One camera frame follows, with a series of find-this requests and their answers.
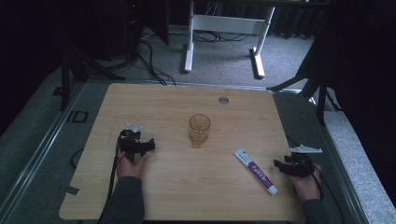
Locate left hand-held gripper cable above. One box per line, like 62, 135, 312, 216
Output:
96, 136, 125, 224

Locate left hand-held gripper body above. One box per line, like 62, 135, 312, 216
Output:
117, 122, 148, 164

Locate black cable bundle under desk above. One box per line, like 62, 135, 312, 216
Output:
192, 29, 250, 44

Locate black tripod stand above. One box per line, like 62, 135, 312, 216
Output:
266, 46, 344, 127
51, 43, 126, 112

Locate dark computer tower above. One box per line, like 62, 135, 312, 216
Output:
108, 0, 145, 62

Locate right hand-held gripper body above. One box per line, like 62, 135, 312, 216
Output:
283, 144, 323, 179

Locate person's left hand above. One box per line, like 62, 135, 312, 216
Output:
115, 147, 149, 180

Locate hand-held gripper cable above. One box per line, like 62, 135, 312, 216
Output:
96, 136, 125, 224
286, 135, 346, 224

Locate metal rail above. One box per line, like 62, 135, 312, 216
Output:
307, 92, 372, 224
0, 81, 87, 218

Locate black floor cables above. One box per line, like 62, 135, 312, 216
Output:
118, 40, 177, 87

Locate white and purple toothpaste tube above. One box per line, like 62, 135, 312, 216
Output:
233, 147, 279, 196

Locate white desk frame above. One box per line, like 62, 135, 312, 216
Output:
182, 0, 276, 79

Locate right hand-held gripper cable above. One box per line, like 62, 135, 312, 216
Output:
286, 135, 346, 224

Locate person's right hand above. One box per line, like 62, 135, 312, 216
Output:
287, 163, 323, 203

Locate amber glass cup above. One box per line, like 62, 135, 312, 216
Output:
188, 113, 212, 149

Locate black floor bracket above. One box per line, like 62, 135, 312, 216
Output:
64, 109, 90, 124

